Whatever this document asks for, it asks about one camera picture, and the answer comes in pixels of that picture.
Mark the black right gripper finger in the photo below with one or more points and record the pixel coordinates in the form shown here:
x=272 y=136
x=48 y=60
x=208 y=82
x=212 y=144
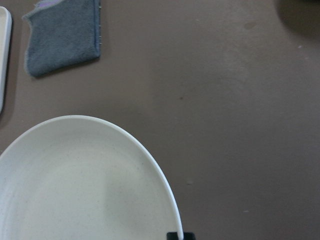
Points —
x=185 y=236

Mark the cream rabbit tray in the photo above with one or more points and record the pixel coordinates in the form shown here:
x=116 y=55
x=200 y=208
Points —
x=5 y=37

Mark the cream round plate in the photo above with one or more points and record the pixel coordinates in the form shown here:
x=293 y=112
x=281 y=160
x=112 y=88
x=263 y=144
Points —
x=78 y=177

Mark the grey folded cloth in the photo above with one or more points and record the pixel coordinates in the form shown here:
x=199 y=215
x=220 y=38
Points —
x=63 y=33

